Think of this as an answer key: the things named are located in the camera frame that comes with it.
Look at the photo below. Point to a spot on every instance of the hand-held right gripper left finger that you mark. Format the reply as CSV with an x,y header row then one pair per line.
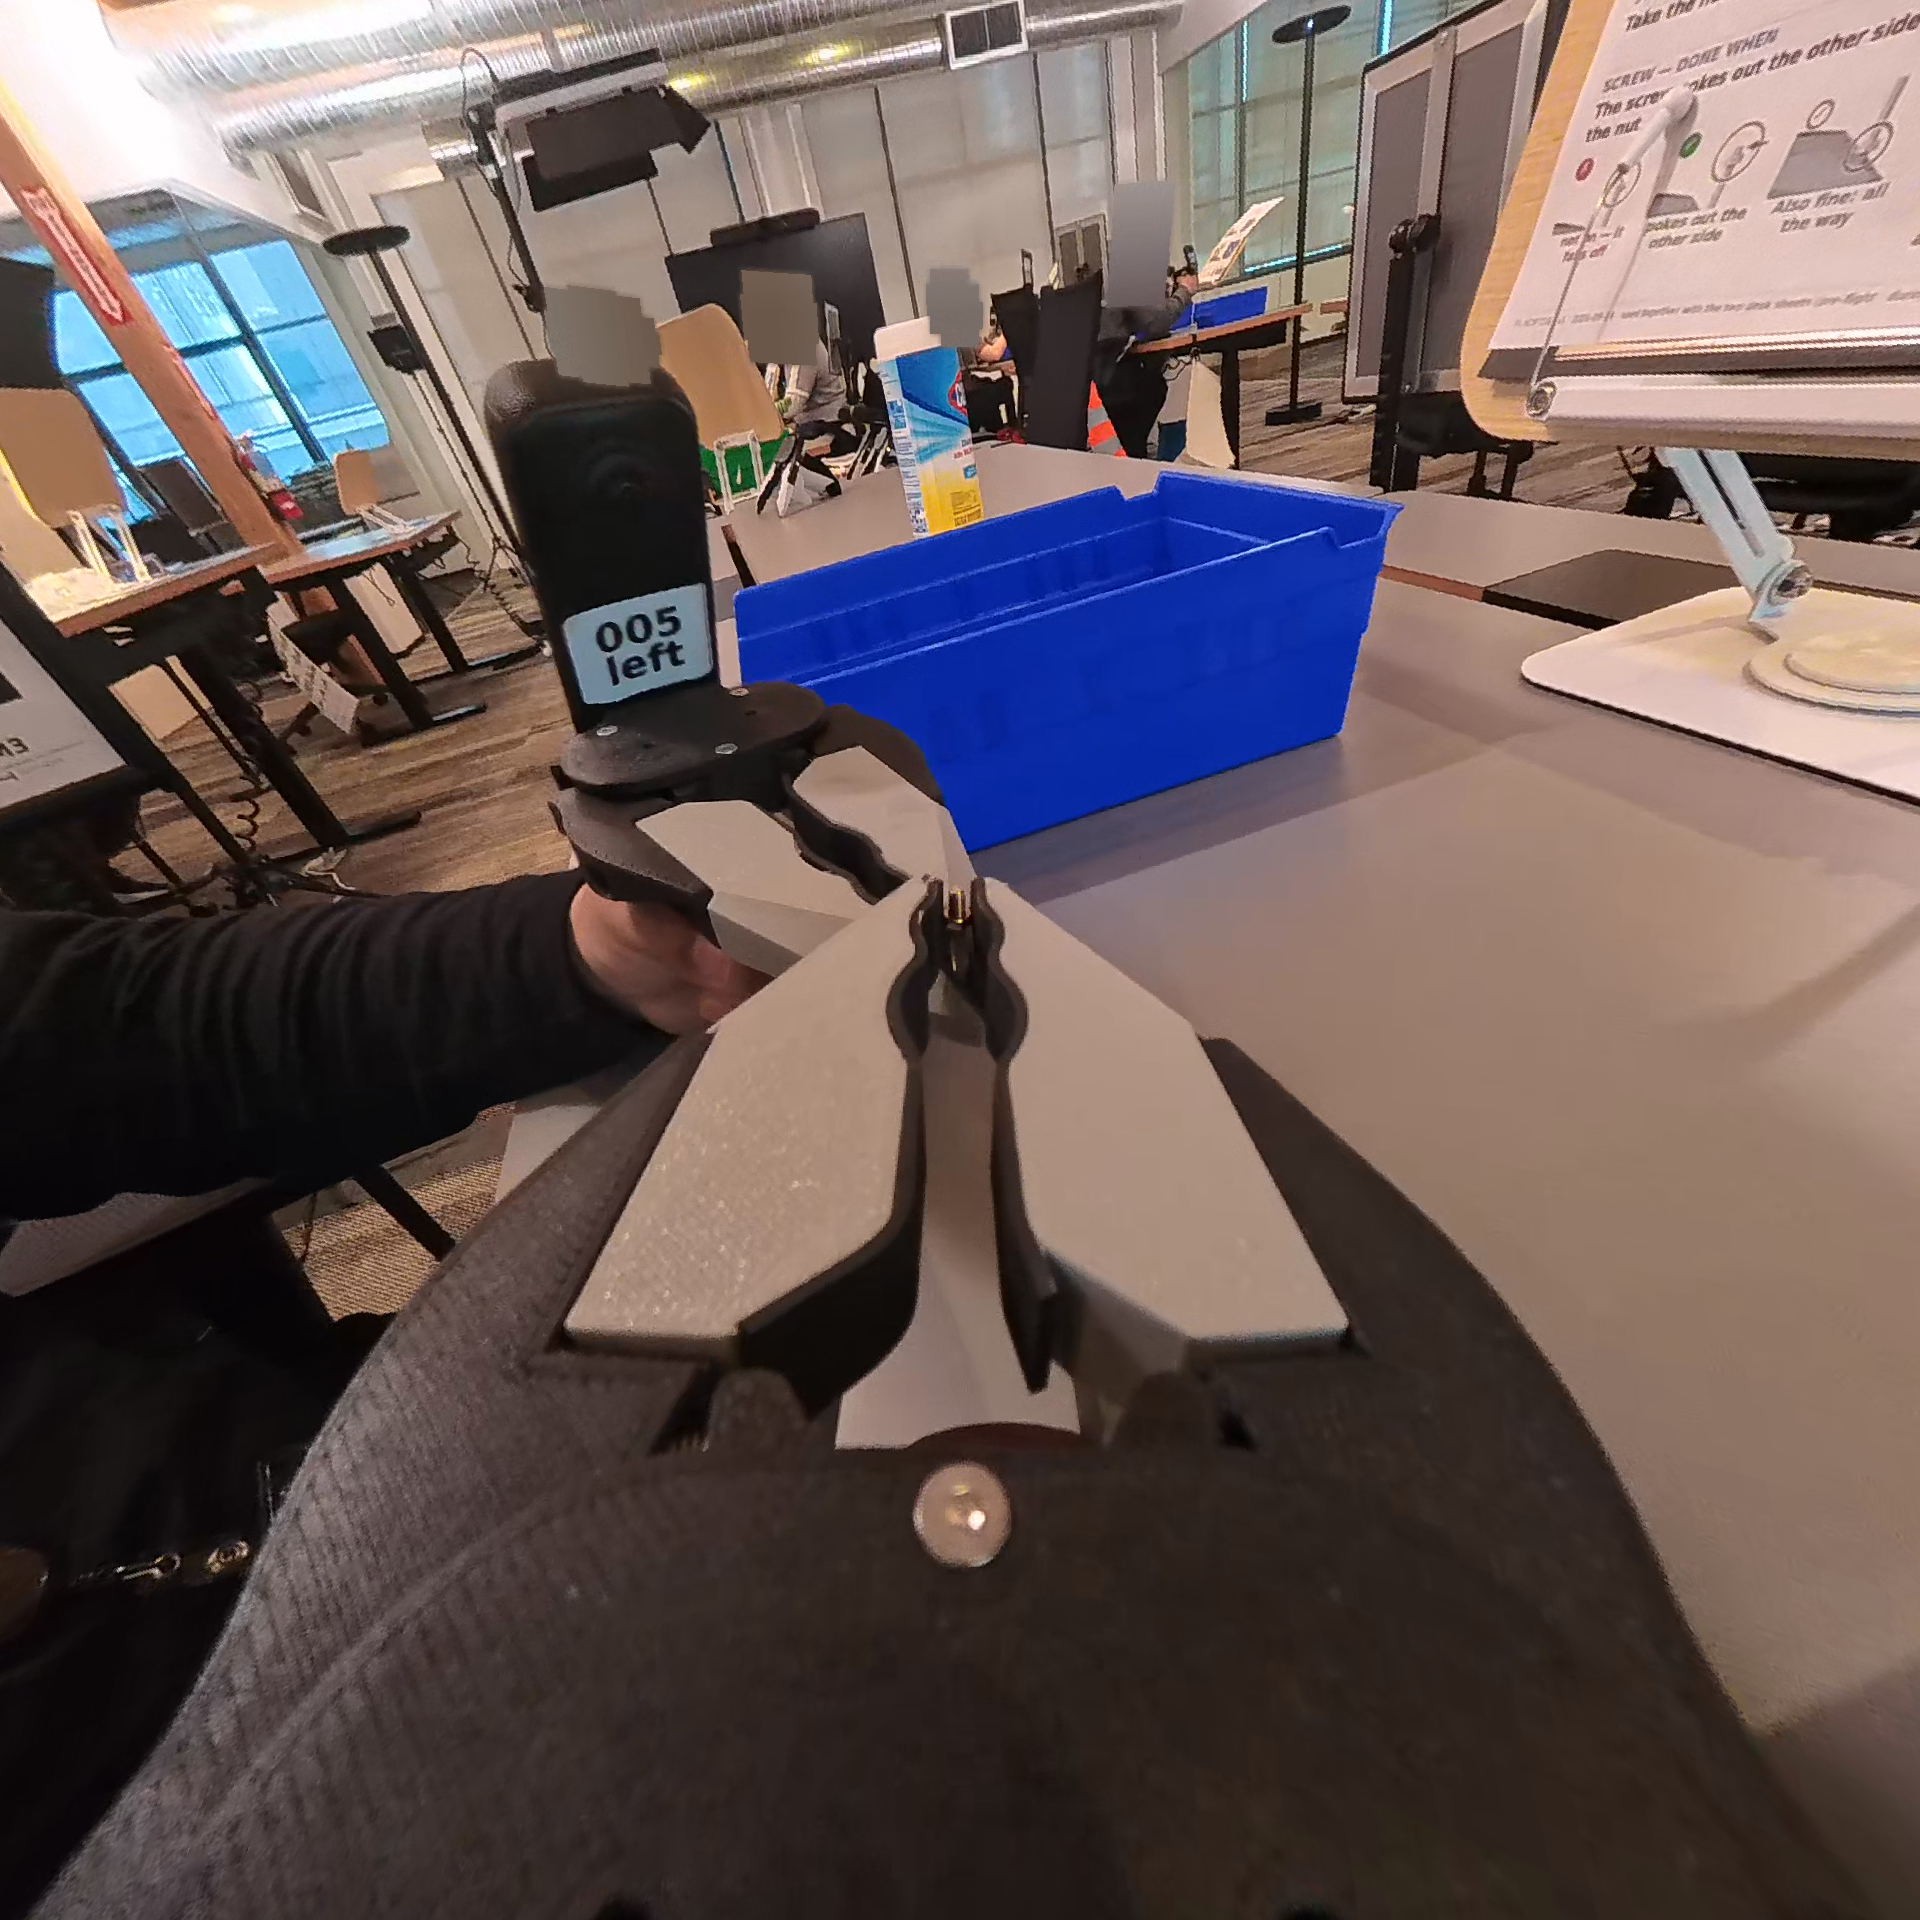
x,y
751,1185

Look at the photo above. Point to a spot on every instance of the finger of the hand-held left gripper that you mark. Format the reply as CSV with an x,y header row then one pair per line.
x,y
751,886
893,802

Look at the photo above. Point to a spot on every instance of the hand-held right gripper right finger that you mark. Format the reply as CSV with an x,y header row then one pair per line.
x,y
1154,1185

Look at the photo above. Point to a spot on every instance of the person's left forearm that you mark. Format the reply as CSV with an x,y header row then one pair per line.
x,y
301,1021

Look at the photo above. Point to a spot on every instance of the grey desk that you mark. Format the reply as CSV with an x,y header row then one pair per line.
x,y
1501,1079

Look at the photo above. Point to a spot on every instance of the wooden top desk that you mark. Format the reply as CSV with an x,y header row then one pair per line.
x,y
225,578

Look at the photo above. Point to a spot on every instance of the black desk pad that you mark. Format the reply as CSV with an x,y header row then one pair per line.
x,y
1622,589

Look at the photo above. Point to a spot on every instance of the person's left hand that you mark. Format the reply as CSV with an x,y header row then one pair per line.
x,y
653,968

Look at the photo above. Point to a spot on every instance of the blue plastic bin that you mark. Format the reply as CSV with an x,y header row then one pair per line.
x,y
1079,674

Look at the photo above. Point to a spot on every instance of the black floor lamp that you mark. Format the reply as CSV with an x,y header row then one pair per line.
x,y
405,375
1302,225

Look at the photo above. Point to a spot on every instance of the wipes canister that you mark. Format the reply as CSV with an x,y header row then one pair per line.
x,y
930,452

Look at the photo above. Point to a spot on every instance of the black studio light panel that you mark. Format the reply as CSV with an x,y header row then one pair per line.
x,y
608,143

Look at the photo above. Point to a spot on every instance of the small blue bin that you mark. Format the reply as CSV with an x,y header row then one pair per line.
x,y
1229,312

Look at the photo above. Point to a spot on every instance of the black and white sign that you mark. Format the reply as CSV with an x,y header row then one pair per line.
x,y
37,705

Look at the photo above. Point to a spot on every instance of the ceiling air vent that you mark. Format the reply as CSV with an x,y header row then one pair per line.
x,y
986,31

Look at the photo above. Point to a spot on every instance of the person's dark clothing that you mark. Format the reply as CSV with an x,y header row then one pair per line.
x,y
136,1396

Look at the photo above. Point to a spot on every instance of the white document stand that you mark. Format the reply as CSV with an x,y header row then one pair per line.
x,y
1694,661

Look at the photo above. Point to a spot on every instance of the black framed monitor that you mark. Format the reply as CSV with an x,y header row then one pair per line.
x,y
1424,196

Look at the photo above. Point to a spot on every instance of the printed instruction sheet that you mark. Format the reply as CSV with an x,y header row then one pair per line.
x,y
1723,196

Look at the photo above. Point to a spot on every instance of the black wall screen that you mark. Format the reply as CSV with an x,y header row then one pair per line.
x,y
781,254

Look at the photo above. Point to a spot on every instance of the silver ceiling duct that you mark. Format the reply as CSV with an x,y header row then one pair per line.
x,y
450,38

